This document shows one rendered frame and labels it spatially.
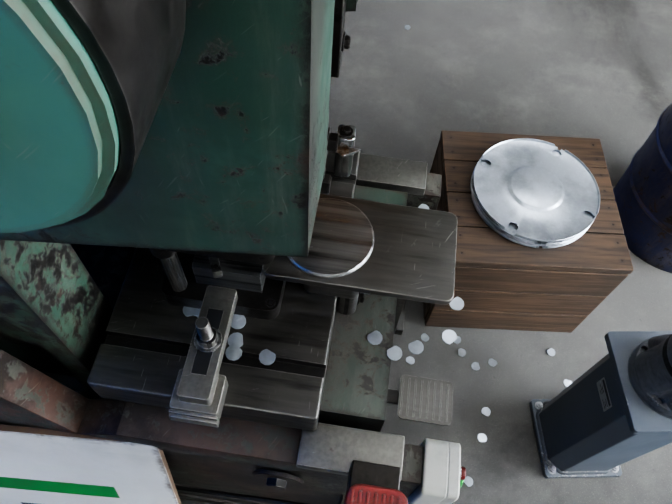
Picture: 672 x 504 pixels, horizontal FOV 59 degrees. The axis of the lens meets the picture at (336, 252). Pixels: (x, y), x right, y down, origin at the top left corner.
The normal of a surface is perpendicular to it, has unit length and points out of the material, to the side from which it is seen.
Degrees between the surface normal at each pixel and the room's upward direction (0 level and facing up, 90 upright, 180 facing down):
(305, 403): 0
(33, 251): 90
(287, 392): 0
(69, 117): 90
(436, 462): 0
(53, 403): 74
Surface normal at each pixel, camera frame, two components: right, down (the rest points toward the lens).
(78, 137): -0.15, 0.85
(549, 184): 0.05, -0.51
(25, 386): 0.96, 0.00
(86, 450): -0.07, 0.73
